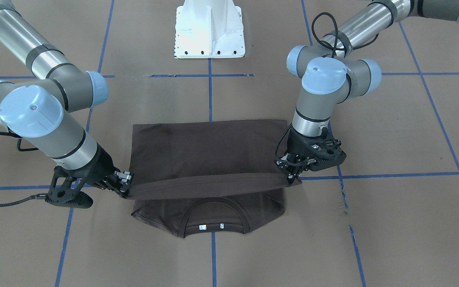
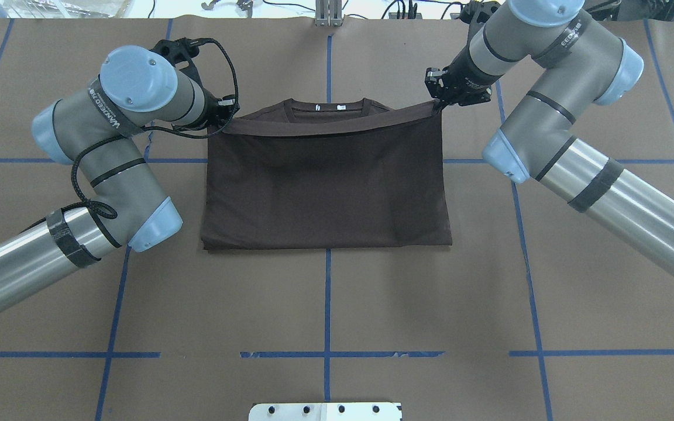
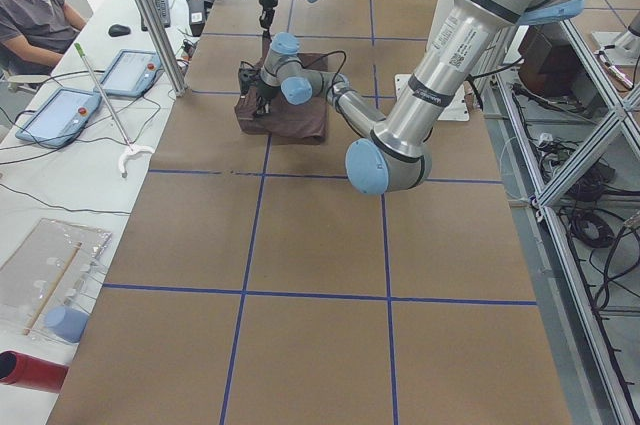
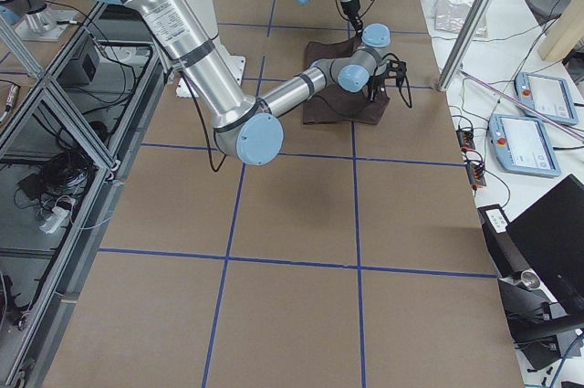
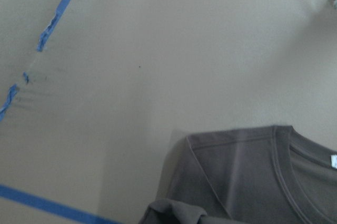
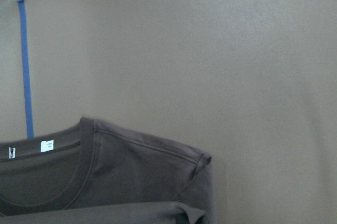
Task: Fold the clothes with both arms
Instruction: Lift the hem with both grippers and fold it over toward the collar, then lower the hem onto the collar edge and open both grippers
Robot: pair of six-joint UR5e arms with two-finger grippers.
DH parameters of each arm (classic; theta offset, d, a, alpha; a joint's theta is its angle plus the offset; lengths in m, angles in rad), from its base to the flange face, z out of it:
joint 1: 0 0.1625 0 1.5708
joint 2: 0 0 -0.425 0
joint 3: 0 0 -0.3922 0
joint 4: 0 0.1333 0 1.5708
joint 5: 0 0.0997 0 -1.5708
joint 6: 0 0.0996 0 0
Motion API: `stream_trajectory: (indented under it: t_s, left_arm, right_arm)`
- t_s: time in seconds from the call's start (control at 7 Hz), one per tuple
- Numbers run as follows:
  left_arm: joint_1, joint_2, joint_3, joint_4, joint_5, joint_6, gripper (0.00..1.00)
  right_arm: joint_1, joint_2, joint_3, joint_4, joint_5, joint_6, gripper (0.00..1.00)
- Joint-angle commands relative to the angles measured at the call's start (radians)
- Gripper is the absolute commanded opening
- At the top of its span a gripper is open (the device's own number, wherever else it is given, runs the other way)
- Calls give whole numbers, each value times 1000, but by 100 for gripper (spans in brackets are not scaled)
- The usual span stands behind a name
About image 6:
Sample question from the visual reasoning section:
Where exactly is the dark brown t-shirt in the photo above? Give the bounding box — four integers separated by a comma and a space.
1, 118, 216, 223

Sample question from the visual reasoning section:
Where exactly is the brown paper table cover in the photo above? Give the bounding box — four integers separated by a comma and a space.
1, 0, 336, 223

